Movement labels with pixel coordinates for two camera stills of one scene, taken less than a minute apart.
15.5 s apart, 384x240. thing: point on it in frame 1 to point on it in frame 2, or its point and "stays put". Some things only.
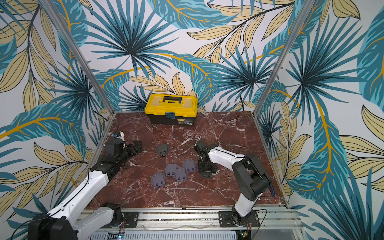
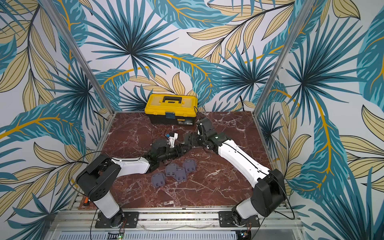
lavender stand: [190, 165] stays put
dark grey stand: [206, 175] to [184, 147]
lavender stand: [180, 175] stays put
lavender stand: [170, 169] stays put
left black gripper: [133, 151] to [178, 154]
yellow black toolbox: [171, 109] stays put
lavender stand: [158, 179] stays put
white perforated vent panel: [164, 235] stays put
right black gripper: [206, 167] to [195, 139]
